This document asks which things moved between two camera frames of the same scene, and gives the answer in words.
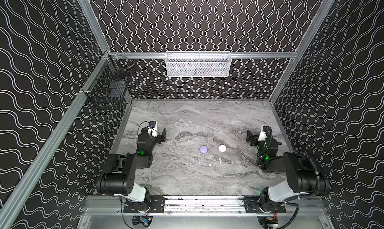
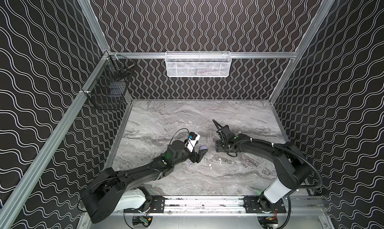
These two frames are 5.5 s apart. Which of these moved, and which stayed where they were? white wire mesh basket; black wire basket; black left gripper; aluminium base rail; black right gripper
Moved: black left gripper; black right gripper
Stayed: white wire mesh basket; black wire basket; aluminium base rail
